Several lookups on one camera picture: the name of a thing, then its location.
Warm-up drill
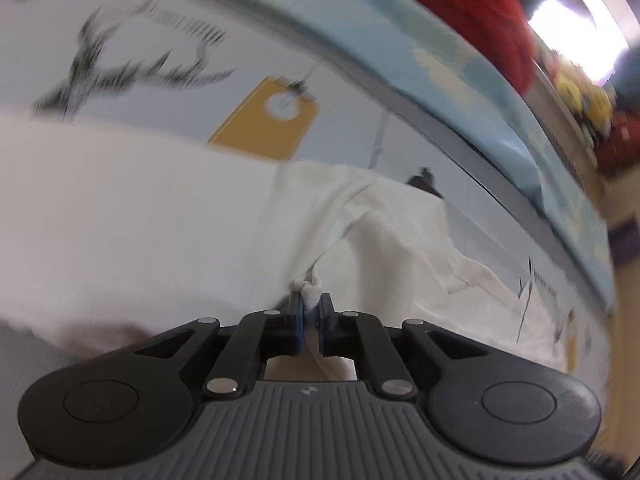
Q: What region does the grey printed bed sheet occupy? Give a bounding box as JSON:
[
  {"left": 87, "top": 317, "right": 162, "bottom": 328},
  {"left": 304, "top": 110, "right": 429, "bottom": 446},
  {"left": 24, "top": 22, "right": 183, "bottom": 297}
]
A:
[{"left": 0, "top": 0, "right": 616, "bottom": 381}]

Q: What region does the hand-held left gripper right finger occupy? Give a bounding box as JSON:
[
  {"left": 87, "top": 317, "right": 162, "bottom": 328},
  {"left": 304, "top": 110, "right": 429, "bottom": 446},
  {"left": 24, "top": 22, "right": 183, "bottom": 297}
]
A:
[{"left": 319, "top": 293, "right": 489, "bottom": 401}]

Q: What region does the yellow plush toy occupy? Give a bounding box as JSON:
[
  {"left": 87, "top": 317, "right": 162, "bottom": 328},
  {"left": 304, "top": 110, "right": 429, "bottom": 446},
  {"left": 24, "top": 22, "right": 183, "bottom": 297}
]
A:
[{"left": 552, "top": 67, "right": 615, "bottom": 132}]

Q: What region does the red folded quilt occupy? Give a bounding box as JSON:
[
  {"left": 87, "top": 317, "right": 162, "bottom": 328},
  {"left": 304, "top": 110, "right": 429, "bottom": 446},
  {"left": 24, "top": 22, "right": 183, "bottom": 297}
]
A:
[{"left": 357, "top": 0, "right": 536, "bottom": 96}]

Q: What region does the red cushion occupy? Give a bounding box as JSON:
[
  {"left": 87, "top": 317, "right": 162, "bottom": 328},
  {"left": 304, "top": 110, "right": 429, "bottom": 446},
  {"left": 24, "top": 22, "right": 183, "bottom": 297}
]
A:
[{"left": 595, "top": 112, "right": 640, "bottom": 177}]

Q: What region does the window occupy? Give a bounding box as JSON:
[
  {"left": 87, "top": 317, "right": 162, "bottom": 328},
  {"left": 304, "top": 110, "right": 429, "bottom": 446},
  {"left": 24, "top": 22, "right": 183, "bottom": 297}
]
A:
[{"left": 527, "top": 0, "right": 637, "bottom": 87}]

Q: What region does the white small garment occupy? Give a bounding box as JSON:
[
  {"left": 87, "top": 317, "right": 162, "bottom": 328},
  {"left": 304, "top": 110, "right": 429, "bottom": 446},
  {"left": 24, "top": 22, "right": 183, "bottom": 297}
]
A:
[{"left": 0, "top": 107, "right": 576, "bottom": 386}]

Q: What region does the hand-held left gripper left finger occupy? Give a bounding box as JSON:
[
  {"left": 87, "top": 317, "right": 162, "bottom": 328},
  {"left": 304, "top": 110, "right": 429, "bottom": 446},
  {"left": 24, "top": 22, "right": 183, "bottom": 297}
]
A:
[{"left": 135, "top": 293, "right": 306, "bottom": 401}]

